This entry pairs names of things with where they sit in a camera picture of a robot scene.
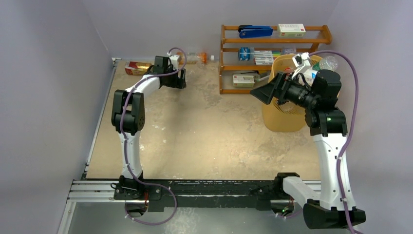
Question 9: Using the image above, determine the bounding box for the yellow plastic bin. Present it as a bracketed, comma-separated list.
[261, 54, 339, 133]

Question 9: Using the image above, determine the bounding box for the coloured marker pack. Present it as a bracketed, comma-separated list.
[254, 50, 281, 65]

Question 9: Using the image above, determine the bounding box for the brown tea bottle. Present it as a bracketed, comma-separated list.
[125, 61, 152, 76]

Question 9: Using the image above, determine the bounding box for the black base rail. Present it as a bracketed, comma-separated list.
[111, 176, 296, 215]

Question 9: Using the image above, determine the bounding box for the white box lower shelf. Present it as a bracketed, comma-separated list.
[232, 74, 256, 88]

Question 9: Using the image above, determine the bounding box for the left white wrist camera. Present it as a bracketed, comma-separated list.
[167, 52, 181, 70]

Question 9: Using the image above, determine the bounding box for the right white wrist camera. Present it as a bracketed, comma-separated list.
[292, 52, 312, 78]

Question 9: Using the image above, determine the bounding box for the orange label bottle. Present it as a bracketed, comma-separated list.
[177, 52, 215, 65]

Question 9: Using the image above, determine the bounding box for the white label bottle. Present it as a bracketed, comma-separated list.
[303, 69, 318, 86]

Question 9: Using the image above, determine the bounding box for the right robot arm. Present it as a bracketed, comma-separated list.
[250, 70, 366, 231]

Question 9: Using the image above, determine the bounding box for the green label bottle green cap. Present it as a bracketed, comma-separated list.
[312, 56, 338, 71]

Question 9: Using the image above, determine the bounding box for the blue stapler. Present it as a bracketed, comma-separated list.
[238, 25, 273, 39]

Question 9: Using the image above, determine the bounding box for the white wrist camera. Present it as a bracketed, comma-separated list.
[292, 52, 312, 78]
[167, 52, 181, 70]

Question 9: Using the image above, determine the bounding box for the wooden shelf rack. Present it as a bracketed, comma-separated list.
[218, 25, 333, 94]

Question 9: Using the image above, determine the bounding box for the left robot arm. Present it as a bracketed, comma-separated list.
[111, 55, 186, 199]

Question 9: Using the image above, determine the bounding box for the white green box top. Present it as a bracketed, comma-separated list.
[277, 24, 306, 38]

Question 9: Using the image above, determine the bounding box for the small clear jar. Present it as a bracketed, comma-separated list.
[282, 47, 297, 55]

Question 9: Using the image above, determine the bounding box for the aluminium frame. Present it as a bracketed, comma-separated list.
[56, 57, 356, 234]

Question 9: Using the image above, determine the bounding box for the blue tape roll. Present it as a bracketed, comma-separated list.
[238, 47, 255, 61]

